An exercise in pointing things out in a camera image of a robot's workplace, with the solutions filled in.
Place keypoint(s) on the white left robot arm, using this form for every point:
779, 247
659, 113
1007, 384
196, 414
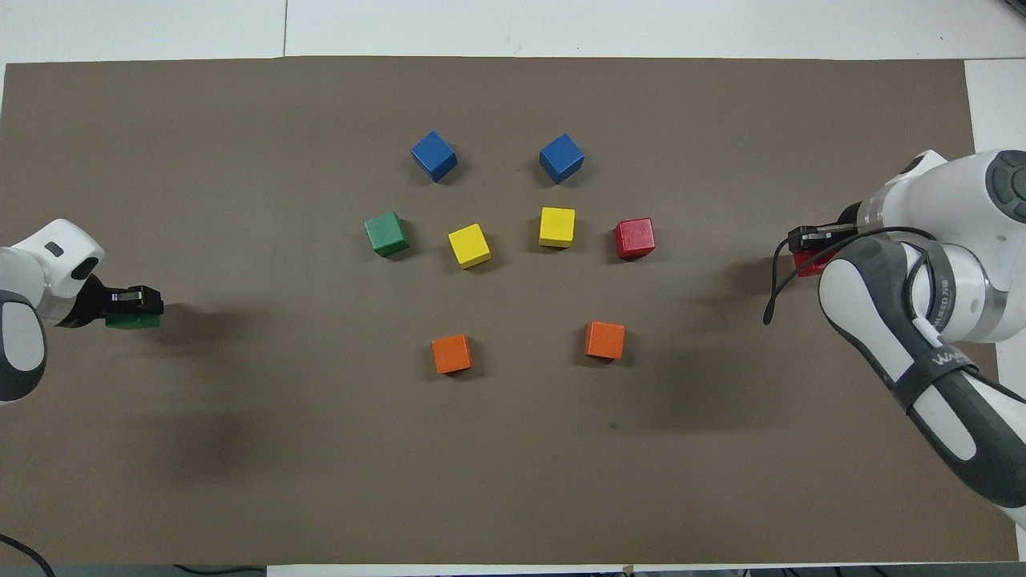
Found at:
32, 264

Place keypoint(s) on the red wooden cube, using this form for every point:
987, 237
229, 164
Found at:
635, 238
809, 264

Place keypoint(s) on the blue wooden cube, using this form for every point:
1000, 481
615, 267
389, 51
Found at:
434, 155
561, 158

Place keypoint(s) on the yellow wooden cube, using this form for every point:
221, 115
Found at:
469, 245
557, 227

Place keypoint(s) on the orange wooden cube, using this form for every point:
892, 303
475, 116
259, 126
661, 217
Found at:
452, 353
605, 340

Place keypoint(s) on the brown paper table mat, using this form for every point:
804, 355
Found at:
513, 465

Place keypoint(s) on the green wooden cube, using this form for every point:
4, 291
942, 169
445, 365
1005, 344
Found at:
132, 322
386, 233

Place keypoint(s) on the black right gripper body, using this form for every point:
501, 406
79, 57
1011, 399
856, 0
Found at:
848, 220

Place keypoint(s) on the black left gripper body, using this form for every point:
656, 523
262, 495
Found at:
96, 303

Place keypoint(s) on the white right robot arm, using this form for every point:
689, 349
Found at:
978, 208

